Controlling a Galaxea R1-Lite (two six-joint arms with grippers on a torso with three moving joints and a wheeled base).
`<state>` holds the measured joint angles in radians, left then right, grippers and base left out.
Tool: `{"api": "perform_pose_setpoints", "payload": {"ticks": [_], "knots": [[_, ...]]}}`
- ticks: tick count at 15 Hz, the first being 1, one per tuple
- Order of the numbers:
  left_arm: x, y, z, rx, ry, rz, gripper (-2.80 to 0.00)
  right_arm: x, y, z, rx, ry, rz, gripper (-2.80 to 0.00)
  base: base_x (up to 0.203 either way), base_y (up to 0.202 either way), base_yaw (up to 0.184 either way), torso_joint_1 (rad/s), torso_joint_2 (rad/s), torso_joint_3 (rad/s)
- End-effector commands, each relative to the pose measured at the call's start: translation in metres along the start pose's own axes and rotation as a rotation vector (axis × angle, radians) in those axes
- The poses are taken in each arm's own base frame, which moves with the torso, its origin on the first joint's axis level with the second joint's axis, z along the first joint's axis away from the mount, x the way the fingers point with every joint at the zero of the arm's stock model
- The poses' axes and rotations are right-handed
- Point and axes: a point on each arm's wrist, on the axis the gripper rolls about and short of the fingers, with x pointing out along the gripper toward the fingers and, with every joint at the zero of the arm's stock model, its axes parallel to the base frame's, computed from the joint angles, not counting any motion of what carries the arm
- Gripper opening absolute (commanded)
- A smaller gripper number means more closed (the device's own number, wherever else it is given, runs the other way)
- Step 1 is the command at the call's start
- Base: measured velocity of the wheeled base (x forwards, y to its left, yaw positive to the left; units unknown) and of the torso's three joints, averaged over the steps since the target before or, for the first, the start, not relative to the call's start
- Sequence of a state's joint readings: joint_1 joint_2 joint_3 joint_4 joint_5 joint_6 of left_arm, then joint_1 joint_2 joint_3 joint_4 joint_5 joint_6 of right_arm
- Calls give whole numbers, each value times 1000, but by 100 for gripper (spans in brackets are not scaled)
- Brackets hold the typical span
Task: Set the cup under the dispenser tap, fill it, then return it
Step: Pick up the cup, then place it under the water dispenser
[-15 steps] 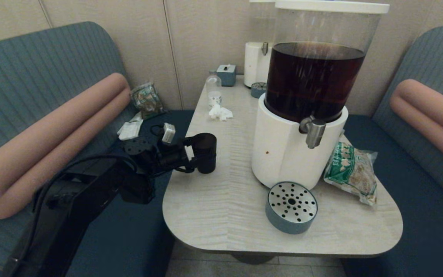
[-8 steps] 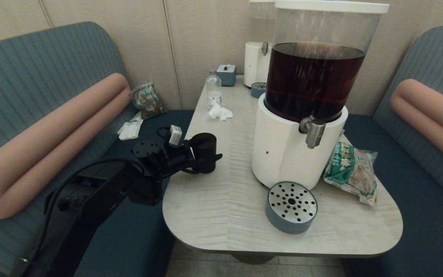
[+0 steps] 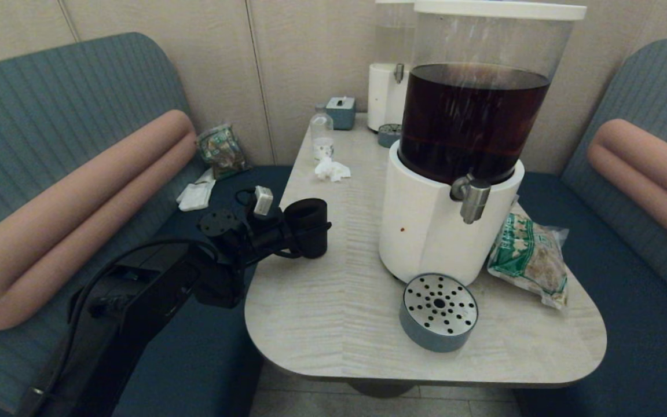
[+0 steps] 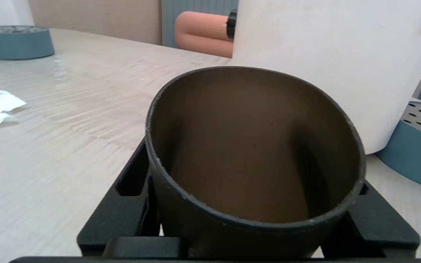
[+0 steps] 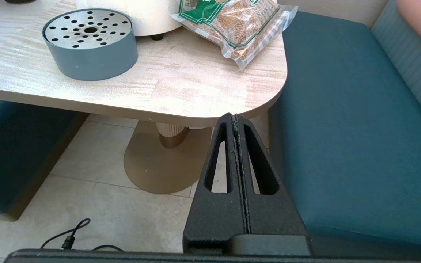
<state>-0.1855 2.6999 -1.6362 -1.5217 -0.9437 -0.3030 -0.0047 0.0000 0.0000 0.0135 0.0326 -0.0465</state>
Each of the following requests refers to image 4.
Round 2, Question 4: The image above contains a large dark tea dispenser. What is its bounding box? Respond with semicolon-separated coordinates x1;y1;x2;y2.
231;0;421;155

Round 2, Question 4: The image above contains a large grey perforated drip tray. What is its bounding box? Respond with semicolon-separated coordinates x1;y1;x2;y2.
376;101;421;193

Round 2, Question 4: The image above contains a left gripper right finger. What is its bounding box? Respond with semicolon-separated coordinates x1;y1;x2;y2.
320;181;421;259

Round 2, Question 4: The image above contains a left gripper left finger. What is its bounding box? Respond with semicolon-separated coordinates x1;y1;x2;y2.
77;139;189;258

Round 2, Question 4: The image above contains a small grey drip tray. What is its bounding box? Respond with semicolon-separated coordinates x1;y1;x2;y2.
0;25;55;60

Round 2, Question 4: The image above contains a black plastic cup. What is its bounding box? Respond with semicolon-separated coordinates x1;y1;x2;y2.
145;66;367;260

